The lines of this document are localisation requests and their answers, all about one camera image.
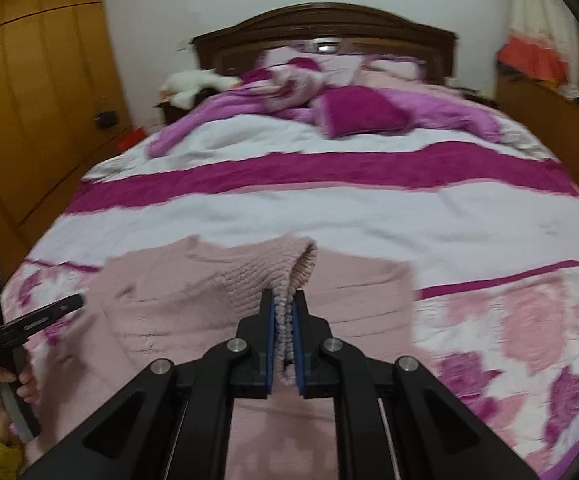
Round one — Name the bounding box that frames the wooden wardrobe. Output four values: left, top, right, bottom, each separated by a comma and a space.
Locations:
0, 0, 132, 276

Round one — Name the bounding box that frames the pink knitted sweater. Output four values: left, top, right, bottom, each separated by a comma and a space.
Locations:
76, 235, 417, 391

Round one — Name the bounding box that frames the magenta square pillow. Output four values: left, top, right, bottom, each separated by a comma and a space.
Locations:
311, 86, 412, 139

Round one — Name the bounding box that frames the crumpled pink purple blanket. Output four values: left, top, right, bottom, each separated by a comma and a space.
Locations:
146, 54, 503, 158

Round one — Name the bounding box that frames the wooden side cabinet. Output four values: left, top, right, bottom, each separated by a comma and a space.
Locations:
495, 73, 579, 188

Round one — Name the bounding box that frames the white magenta striped bedspread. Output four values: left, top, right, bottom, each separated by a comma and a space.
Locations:
2, 115, 579, 479

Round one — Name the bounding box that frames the floral curtain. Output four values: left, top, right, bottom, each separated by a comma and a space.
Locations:
498, 0, 579, 99

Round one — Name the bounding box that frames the white plush toy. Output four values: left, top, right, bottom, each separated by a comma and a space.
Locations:
160, 70, 242, 110

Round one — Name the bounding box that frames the dark wooden headboard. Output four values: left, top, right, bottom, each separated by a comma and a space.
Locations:
191, 2, 457, 84

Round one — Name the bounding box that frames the pale pink pillow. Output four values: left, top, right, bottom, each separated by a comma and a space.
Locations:
364, 55, 426, 81

